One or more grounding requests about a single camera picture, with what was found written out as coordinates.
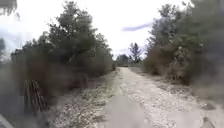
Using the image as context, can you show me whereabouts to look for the distant trees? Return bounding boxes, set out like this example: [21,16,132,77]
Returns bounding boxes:
[115,42,145,68]

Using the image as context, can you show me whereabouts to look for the pale gravel path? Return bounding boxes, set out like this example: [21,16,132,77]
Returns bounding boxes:
[95,66,224,128]

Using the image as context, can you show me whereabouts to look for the row of trees and bushes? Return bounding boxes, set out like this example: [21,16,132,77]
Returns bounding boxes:
[142,0,224,101]
[0,0,118,128]

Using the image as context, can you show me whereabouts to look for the stony grass verge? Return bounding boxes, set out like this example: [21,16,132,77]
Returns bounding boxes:
[45,69,121,128]
[128,65,224,112]

